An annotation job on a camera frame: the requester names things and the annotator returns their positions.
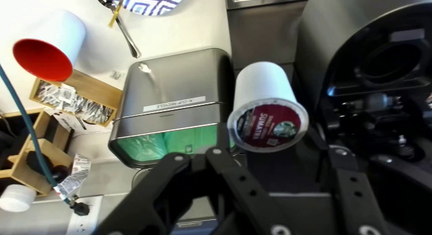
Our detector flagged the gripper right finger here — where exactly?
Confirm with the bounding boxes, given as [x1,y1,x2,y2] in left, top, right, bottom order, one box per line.
[313,126,393,235]

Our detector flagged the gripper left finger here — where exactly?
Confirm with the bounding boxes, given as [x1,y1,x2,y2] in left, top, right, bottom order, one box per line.
[94,122,291,235]

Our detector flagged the silver and black coffee maker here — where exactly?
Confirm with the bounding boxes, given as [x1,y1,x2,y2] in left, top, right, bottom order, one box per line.
[293,0,432,235]

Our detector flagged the white coffee pod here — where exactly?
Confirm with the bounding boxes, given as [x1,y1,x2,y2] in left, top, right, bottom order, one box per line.
[227,61,309,153]

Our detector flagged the white cup with red inside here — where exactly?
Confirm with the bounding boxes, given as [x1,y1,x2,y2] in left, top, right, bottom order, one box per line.
[12,10,87,82]

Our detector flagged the green bin liner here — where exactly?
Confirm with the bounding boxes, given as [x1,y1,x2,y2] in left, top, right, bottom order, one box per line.
[116,124,234,163]

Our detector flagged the black plug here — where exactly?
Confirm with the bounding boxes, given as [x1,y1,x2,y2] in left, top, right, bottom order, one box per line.
[70,201,90,217]

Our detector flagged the stainless steel bin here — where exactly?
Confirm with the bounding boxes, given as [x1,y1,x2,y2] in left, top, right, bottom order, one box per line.
[108,48,236,170]

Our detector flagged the wooden organizer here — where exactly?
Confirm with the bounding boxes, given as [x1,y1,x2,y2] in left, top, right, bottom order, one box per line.
[0,108,74,197]

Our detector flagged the wooden packet box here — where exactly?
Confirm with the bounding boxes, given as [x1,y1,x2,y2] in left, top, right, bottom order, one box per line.
[29,70,123,128]

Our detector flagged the heap of white packets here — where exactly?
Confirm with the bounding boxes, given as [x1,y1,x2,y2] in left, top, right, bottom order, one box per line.
[35,80,115,124]

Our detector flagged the white round lid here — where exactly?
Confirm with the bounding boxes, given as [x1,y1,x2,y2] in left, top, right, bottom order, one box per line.
[0,184,37,213]

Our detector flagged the metal spoon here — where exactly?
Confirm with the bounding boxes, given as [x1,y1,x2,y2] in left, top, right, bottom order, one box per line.
[94,0,142,59]

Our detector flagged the stainless steel appliance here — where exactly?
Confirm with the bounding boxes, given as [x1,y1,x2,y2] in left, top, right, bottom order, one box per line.
[225,0,315,71]

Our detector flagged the yellow stir stick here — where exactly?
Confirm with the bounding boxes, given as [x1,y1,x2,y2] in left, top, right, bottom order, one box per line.
[108,0,129,28]

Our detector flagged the blue patterned plate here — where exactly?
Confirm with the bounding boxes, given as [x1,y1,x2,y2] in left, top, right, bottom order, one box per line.
[106,0,188,16]

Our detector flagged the white wall socket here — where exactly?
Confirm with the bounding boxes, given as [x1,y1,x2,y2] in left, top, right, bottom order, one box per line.
[65,194,104,235]

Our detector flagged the white cable tag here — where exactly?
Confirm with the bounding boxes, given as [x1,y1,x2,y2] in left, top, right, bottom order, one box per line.
[53,154,92,200]

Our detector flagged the teal cable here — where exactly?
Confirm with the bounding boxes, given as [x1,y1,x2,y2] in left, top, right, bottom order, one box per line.
[0,64,73,206]

